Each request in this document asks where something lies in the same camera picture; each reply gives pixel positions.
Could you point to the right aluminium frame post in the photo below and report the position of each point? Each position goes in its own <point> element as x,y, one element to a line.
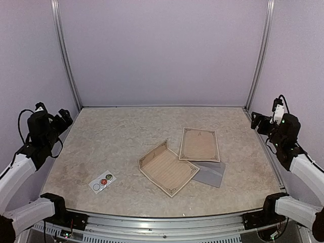
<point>261,54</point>

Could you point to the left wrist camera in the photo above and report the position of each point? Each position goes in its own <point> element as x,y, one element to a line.
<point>40,107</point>

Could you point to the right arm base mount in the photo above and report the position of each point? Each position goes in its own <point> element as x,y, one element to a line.
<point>258,220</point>

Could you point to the aluminium frame post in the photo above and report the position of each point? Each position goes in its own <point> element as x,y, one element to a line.
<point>261,54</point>
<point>64,53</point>

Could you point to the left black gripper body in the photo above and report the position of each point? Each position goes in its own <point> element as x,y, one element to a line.
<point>59,129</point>

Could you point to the front aluminium rail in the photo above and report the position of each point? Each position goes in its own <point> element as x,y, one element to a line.
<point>110,228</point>

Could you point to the left aluminium frame post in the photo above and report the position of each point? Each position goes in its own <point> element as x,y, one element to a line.
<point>64,53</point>

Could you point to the beige letter paper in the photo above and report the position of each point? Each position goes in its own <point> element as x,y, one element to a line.
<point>199,145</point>
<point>163,168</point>

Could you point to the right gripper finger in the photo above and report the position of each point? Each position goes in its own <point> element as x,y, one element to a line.
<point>255,115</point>
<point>255,122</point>

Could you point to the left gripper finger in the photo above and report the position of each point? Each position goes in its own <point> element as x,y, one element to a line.
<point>68,120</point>
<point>65,114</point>

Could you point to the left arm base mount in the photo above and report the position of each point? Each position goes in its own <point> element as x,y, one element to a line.
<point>69,219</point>

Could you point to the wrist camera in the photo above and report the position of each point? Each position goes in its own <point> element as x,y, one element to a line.
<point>278,111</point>
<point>40,107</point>

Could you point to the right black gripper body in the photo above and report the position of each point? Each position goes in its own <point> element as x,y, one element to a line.
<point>263,129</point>

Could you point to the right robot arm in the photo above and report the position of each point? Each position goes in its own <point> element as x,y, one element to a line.
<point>283,134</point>

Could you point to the sticker sheet with seals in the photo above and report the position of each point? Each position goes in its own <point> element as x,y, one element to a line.
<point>102,181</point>

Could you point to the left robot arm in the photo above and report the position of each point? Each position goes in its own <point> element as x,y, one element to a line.
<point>44,131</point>

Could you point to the grey envelope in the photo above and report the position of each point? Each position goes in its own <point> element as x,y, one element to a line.
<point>210,173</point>

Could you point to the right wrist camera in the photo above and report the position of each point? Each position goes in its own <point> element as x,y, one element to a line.
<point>278,111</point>

